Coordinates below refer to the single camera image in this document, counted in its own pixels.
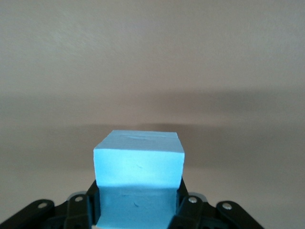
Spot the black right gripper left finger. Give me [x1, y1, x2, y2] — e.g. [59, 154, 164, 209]
[0, 180, 102, 229]

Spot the light blue foam block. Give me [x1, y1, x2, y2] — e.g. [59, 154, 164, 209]
[92, 129, 186, 229]

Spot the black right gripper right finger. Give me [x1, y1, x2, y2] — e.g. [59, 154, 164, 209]
[166, 178, 263, 229]

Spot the brown table cover sheet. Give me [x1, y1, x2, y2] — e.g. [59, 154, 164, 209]
[0, 0, 305, 226]

